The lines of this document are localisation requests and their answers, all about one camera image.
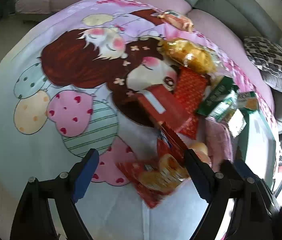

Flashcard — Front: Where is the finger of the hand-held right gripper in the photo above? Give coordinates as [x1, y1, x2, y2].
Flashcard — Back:
[220, 159, 250, 180]

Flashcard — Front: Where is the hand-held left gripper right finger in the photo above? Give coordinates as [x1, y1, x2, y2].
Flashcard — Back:
[183, 149, 275, 240]

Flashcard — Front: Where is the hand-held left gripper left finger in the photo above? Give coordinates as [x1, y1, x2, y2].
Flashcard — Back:
[10, 148, 100, 240]

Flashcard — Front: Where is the orange jelly cup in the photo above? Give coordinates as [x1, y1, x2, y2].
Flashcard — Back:
[189, 142, 211, 165]

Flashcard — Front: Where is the teal-rimmed white cardboard box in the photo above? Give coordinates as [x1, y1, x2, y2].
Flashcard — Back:
[236, 110, 277, 188]

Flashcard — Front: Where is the pink snack packet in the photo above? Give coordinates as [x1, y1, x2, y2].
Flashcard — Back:
[204, 121, 232, 165]

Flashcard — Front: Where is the white green zigzag-edge packet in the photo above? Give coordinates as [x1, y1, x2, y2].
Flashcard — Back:
[227, 109, 247, 139]

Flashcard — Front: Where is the red pastry packet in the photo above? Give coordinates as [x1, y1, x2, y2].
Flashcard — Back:
[116, 121, 192, 209]

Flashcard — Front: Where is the green orange snack packet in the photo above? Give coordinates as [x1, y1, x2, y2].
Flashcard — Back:
[236, 91, 259, 112]

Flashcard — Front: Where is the green white biscuit packet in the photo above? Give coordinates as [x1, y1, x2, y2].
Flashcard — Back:
[197, 76, 239, 123]

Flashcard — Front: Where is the plain red white-strip packet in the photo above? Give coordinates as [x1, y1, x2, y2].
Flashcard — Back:
[136, 85, 190, 133]

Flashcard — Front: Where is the red patterned wafer packet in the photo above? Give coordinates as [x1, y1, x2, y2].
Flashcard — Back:
[173, 66, 207, 140]

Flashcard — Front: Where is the yellow snack packet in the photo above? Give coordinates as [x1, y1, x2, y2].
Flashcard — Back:
[157, 37, 217, 74]

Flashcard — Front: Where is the small orange snack packet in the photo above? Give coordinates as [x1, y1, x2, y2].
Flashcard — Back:
[157, 9, 194, 32]

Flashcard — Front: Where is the printed cartoon blanket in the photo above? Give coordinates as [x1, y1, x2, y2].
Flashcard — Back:
[0, 0, 281, 240]

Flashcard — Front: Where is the grey pillow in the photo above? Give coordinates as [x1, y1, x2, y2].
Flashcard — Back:
[260, 70, 282, 102]

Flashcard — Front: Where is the black white patterned pillow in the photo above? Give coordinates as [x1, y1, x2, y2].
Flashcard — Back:
[243, 36, 282, 80]

